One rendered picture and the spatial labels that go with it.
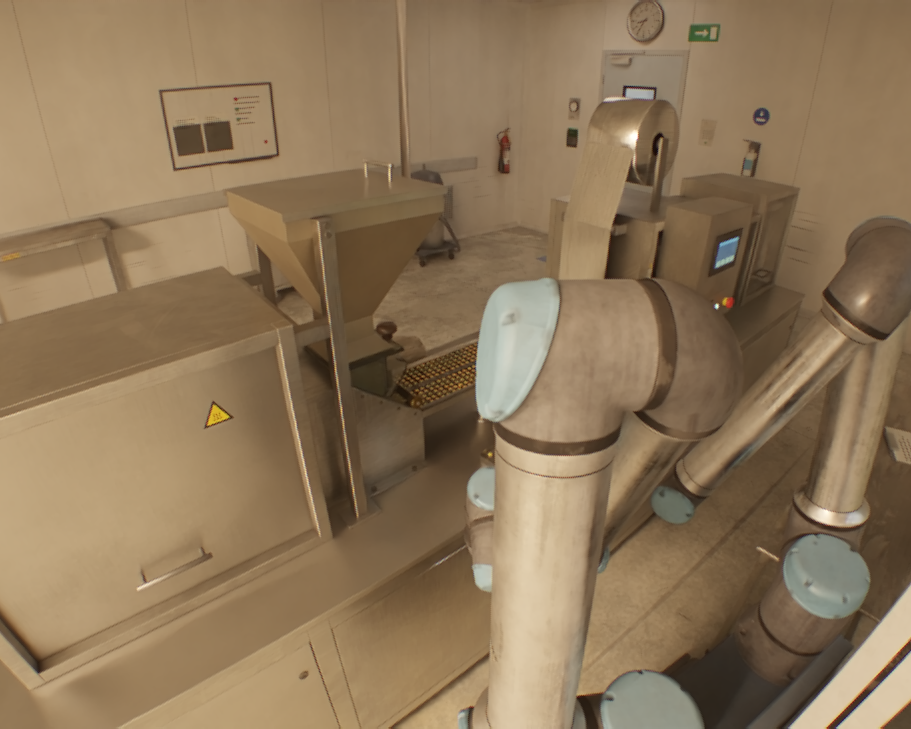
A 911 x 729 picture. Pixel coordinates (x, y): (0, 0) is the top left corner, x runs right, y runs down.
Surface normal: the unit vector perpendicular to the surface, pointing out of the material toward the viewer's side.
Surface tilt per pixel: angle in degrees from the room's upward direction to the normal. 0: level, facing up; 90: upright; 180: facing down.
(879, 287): 61
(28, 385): 0
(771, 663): 70
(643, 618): 0
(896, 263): 47
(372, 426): 90
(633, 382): 91
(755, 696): 0
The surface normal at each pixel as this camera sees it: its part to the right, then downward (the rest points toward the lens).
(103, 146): 0.63, 0.39
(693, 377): 0.23, 0.44
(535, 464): -0.45, 0.31
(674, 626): 0.00, -0.87
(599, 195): -0.73, 0.02
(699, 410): 0.04, 0.80
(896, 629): -0.88, 0.24
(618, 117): -0.66, -0.18
